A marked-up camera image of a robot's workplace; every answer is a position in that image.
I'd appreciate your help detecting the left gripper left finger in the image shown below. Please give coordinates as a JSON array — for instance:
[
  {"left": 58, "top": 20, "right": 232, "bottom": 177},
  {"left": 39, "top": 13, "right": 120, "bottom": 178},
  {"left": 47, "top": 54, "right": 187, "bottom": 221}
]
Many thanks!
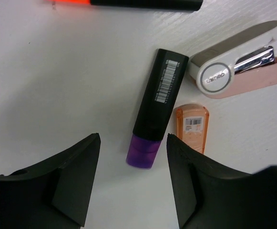
[{"left": 0, "top": 133, "right": 101, "bottom": 229}]

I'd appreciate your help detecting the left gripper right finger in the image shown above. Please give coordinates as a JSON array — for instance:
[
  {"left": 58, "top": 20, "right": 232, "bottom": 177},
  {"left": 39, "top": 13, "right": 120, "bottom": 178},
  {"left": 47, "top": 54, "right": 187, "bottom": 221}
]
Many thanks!
[{"left": 166, "top": 134, "right": 277, "bottom": 229}]

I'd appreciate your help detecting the orange pastel highlighter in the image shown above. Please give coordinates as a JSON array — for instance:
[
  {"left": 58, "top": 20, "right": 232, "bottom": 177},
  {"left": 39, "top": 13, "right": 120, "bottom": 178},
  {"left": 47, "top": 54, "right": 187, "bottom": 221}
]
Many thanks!
[{"left": 175, "top": 104, "right": 209, "bottom": 154}]

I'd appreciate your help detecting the purple cap black highlighter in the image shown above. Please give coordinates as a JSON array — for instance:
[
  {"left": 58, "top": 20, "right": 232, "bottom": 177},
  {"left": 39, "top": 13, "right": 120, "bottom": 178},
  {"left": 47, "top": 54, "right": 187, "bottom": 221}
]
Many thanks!
[{"left": 126, "top": 49, "right": 189, "bottom": 169}]

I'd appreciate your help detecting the orange cap black highlighter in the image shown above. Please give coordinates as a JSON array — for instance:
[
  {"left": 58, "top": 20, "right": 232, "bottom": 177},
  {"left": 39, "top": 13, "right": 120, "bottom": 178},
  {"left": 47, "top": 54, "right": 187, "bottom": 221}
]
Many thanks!
[{"left": 45, "top": 0, "right": 203, "bottom": 11}]

